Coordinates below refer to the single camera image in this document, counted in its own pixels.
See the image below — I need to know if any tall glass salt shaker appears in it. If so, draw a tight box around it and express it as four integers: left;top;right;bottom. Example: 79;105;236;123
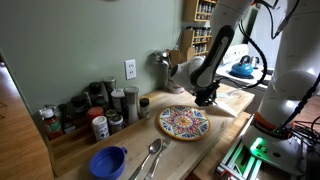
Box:
124;86;139;125

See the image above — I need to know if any white orange striped utensil crock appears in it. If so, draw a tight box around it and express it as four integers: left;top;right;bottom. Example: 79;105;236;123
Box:
167;77;184;94

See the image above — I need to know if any silver ladle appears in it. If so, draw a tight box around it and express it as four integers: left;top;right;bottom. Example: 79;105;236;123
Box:
149;51;169;66

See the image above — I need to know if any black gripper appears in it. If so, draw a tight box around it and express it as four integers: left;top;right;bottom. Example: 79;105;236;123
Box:
195;81;220;107

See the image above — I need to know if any white wall outlet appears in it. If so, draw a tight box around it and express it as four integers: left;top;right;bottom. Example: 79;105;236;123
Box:
124;59;136;80

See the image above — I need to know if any silver spoon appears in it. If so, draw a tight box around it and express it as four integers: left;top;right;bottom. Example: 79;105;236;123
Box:
128;139;161;180

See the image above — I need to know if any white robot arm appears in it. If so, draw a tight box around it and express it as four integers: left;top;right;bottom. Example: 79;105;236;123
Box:
171;0;320;176

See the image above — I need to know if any lower wooden spice rack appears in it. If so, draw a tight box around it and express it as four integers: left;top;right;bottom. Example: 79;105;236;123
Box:
180;28;212;56

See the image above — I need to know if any white lidded spice bottle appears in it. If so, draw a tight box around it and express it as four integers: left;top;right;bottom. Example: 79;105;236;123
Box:
92;116;109;141

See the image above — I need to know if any wooden wall spice rack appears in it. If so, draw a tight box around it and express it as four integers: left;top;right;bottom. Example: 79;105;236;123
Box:
183;0;217;22

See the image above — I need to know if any blue kettle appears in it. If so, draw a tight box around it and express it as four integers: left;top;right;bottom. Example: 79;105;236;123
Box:
230;55;253;77

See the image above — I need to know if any wooden spice tray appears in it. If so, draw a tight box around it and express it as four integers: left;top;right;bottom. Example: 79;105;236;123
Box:
47;119;148;177

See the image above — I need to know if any blue plastic cup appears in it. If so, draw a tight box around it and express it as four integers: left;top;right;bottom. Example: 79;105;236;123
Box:
90;146;127;180

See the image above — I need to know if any orange patterned round tray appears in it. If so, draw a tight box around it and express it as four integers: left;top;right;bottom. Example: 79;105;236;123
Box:
157;105;210;141

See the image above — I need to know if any silver fork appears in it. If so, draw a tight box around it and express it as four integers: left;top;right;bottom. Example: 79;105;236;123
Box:
144;136;172;180

